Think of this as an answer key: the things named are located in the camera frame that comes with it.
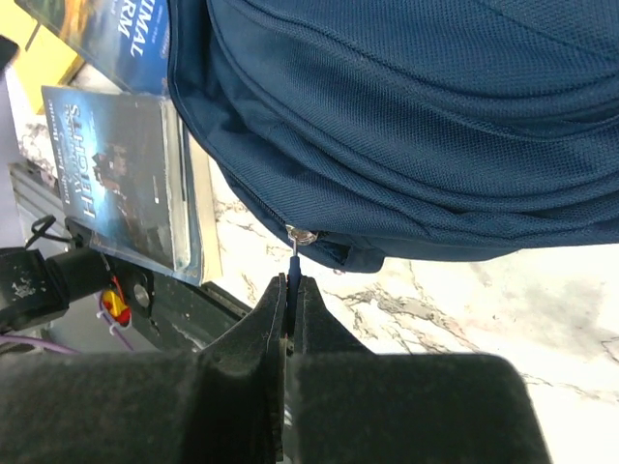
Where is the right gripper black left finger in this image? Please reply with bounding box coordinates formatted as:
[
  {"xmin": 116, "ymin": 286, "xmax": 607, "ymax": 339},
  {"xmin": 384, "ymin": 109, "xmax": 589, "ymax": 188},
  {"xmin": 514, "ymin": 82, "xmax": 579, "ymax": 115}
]
[{"xmin": 1, "ymin": 275, "xmax": 286, "ymax": 463}]

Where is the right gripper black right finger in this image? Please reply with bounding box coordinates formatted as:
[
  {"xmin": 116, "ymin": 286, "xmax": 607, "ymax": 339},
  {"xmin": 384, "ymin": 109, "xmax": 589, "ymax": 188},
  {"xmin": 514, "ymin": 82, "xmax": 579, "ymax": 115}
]
[{"xmin": 287, "ymin": 277, "xmax": 550, "ymax": 463}]

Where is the dark book underneath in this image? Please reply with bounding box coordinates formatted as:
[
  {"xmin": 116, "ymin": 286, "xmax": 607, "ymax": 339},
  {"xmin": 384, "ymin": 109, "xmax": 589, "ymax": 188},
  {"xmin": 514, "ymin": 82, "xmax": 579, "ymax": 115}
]
[{"xmin": 162, "ymin": 99, "xmax": 222, "ymax": 287}]

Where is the Wuthering Heights dark book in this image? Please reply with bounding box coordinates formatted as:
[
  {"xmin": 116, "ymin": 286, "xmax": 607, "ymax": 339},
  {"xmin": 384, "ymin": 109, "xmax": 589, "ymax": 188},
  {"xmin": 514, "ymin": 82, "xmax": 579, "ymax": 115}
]
[{"xmin": 42, "ymin": 86, "xmax": 190, "ymax": 270}]

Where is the navy blue student backpack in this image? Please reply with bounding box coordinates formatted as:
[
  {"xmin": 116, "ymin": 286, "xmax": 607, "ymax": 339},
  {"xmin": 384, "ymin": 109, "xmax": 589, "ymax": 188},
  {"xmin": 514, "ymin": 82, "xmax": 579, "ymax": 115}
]
[{"xmin": 168, "ymin": 1, "xmax": 618, "ymax": 273}]

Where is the Animal Farm blue book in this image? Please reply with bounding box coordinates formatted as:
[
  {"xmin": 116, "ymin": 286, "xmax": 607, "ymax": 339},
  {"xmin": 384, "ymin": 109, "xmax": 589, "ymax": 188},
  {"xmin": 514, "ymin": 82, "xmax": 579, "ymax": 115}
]
[{"xmin": 16, "ymin": 0, "xmax": 170, "ymax": 96}]

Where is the yellow notebook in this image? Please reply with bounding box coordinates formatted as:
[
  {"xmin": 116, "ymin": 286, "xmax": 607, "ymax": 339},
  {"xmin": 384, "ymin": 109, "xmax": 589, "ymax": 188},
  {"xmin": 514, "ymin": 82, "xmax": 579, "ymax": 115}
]
[{"xmin": 1, "ymin": 1, "xmax": 83, "ymax": 114}]

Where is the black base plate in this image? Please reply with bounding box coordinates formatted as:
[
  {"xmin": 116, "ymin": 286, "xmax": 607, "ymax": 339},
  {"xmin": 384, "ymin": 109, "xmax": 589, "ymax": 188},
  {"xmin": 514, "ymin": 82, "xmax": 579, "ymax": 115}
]
[{"xmin": 95, "ymin": 249, "xmax": 251, "ymax": 352}]

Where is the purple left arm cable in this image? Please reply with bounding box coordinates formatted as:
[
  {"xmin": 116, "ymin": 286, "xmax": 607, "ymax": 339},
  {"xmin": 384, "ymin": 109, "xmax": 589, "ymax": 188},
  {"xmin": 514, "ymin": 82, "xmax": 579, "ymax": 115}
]
[{"xmin": 0, "ymin": 289, "xmax": 136, "ymax": 356}]

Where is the aluminium rail frame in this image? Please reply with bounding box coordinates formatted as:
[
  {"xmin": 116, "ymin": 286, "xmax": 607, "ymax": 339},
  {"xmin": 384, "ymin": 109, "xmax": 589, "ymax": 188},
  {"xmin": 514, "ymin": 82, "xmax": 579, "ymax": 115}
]
[{"xmin": 9, "ymin": 160, "xmax": 68, "ymax": 239}]

